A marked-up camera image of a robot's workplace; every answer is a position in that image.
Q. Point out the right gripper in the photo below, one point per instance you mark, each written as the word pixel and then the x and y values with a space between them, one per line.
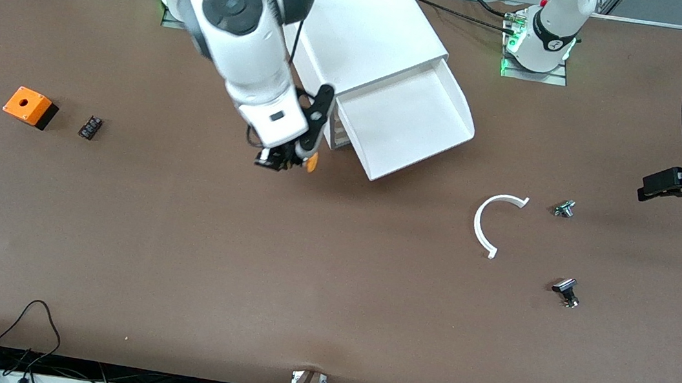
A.
pixel 281 153

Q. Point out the orange push button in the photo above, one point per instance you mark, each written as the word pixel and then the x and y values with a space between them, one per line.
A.
pixel 312 163

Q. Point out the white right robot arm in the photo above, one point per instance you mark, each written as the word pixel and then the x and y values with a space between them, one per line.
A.
pixel 233 9

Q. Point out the silver metal fitting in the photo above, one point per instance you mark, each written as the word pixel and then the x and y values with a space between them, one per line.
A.
pixel 564 208

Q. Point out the black terminal block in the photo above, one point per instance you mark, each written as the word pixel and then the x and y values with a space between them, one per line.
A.
pixel 90 127

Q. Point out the orange box with hole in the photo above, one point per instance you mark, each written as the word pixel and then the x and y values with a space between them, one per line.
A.
pixel 16 106

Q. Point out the black push button switch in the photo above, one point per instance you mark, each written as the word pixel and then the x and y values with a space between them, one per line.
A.
pixel 563 286

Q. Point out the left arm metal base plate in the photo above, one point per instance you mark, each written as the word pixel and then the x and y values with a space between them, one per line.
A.
pixel 534 76

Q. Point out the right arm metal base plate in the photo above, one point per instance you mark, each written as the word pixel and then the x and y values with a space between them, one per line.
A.
pixel 170 21

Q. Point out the white mount bracket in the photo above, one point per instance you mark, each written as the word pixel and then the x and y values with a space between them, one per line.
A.
pixel 324 382

